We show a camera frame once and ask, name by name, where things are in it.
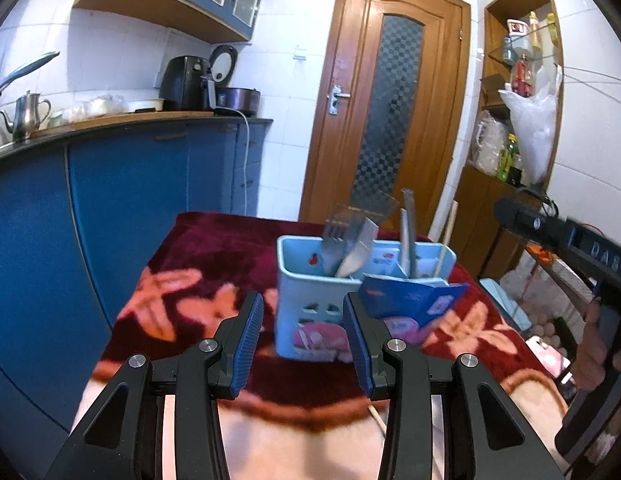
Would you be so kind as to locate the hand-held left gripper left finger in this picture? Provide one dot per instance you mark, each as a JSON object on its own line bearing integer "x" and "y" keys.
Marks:
{"x": 245, "y": 345}

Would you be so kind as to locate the pink smartphone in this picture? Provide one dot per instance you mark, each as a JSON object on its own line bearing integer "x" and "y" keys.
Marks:
{"x": 545, "y": 357}

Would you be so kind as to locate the pile of eggs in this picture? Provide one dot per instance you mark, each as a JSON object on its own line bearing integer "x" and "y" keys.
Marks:
{"x": 545, "y": 327}

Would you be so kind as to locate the stainless steel fork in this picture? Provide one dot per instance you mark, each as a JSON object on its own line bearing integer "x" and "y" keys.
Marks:
{"x": 335, "y": 245}

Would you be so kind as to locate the row of condiment bottles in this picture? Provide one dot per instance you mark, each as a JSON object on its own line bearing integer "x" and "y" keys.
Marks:
{"x": 523, "y": 45}

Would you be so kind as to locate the white hanging plastic bag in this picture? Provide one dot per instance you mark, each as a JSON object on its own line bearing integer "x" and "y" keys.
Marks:
{"x": 535, "y": 130}

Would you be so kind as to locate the white dishes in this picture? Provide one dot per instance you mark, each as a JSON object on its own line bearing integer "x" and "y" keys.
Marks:
{"x": 105, "y": 106}

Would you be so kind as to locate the white sack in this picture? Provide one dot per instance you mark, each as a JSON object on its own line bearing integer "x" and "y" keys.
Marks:
{"x": 490, "y": 145}

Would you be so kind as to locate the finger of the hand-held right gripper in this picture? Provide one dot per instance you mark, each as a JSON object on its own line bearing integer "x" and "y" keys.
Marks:
{"x": 515, "y": 215}

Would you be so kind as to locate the green bottle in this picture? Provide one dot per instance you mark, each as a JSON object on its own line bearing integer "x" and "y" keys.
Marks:
{"x": 508, "y": 157}

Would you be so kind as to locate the blue kitchen base cabinets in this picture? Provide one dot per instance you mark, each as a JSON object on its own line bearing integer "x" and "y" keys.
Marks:
{"x": 40, "y": 240}

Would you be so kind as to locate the dark rice cooker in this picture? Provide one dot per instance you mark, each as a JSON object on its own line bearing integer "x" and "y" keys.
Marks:
{"x": 238, "y": 100}

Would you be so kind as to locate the wooden door with glass panel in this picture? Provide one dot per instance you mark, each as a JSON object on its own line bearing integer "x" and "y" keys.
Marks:
{"x": 340, "y": 160}

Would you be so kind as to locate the white light switch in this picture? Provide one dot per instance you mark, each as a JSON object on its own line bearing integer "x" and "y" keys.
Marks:
{"x": 300, "y": 53}

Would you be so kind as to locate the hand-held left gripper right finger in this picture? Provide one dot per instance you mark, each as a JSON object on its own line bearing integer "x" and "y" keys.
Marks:
{"x": 358, "y": 355}

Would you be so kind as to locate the black air fryer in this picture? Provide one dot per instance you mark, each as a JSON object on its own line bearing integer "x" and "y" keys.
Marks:
{"x": 183, "y": 82}

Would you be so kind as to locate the wooden wall shelf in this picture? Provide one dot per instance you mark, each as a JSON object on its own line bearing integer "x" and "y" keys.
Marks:
{"x": 470, "y": 220}

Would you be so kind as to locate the blue and pink cardboard label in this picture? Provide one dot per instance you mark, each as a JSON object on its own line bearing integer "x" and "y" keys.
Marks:
{"x": 405, "y": 295}

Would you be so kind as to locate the stainless steel kettle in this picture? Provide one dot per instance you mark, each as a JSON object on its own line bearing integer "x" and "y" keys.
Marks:
{"x": 26, "y": 115}

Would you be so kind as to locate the light blue utensil holder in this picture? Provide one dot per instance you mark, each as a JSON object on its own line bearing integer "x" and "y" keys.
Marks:
{"x": 300, "y": 280}

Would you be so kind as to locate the person's right hand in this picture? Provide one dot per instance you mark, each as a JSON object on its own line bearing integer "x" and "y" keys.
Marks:
{"x": 590, "y": 355}

